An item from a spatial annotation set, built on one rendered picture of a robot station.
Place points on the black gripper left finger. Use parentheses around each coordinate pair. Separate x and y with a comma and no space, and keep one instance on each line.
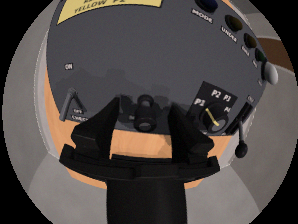
(93,137)

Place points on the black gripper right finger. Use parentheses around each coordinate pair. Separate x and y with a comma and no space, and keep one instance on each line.
(188,143)

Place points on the black control console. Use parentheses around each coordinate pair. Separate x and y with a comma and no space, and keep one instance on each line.
(193,54)

